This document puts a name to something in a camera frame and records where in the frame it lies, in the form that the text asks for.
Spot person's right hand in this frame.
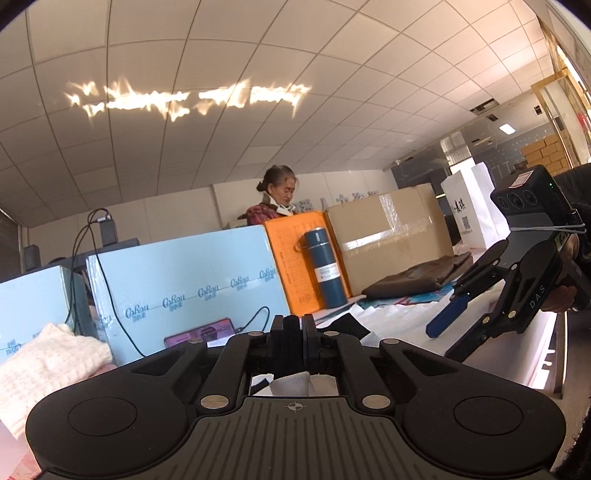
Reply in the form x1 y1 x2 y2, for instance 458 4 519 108
549 233 585 315

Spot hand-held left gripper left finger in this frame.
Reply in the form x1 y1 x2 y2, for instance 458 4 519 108
129 315 302 411

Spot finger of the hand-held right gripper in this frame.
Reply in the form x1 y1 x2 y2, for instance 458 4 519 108
444 300 527 366
426 239 509 339

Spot orange box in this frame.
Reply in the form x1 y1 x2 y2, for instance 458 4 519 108
264 211 338 317

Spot black cloth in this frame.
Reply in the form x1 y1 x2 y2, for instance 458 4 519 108
330 314 370 342

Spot black power adapter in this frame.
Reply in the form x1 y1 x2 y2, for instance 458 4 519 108
99 217 119 246

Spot black phone cable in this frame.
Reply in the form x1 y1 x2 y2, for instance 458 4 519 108
233 305 271 334

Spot cream knit sweater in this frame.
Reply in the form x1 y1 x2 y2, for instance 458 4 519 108
0 323 114 439

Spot person's right forearm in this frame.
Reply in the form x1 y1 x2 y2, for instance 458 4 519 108
551 161 591 278

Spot dark window blind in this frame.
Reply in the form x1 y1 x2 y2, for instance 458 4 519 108
0 208 21 278

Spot black adapter cable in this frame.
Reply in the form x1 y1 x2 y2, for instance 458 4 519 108
85 209 148 357
65 209 100 326

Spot folded brown clothes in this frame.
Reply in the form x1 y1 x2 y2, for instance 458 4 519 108
361 253 474 298

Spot light blue carton with label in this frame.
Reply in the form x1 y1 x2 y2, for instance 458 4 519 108
0 265 93 365

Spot large cardboard box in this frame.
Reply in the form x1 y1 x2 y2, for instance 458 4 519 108
325 183 455 296

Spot person's dark clothing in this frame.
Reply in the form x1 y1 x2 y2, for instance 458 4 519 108
549 406 591 480

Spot smartphone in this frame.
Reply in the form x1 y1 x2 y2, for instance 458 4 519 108
164 316 234 349

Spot white garment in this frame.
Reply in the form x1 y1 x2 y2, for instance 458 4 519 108
249 281 561 398

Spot dark blue thermos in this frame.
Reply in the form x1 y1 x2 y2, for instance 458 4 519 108
302 227 349 309

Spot white paper bag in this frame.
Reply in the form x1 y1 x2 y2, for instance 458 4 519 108
441 159 509 250

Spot stack of cardboard boxes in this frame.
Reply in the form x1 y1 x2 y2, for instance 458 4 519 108
522 136 573 174

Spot blue printed plastic sheet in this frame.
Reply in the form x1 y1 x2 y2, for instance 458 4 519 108
362 284 455 311

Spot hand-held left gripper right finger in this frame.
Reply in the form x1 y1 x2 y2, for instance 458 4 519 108
302 315 462 411

